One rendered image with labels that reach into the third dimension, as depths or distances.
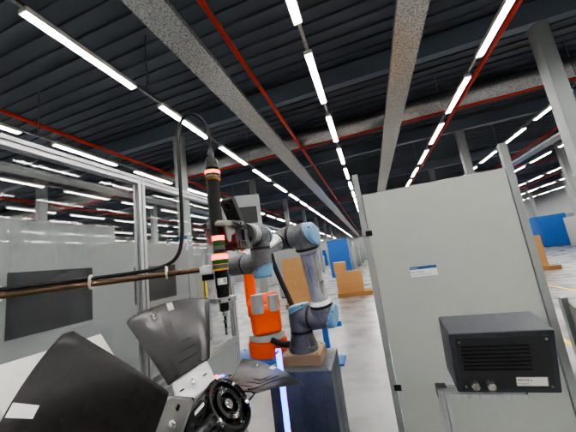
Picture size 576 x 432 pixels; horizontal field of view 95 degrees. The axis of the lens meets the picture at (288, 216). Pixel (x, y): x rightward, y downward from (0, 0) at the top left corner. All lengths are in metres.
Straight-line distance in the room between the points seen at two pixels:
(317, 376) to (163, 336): 0.79
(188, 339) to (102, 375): 0.26
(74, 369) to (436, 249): 2.32
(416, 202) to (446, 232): 0.33
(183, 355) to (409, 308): 1.99
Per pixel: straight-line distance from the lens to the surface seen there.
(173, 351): 0.82
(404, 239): 2.45
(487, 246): 2.58
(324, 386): 1.41
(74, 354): 0.62
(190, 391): 0.77
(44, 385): 0.61
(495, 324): 1.05
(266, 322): 4.67
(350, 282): 9.93
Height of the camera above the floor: 1.50
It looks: 10 degrees up
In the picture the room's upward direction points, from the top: 8 degrees counter-clockwise
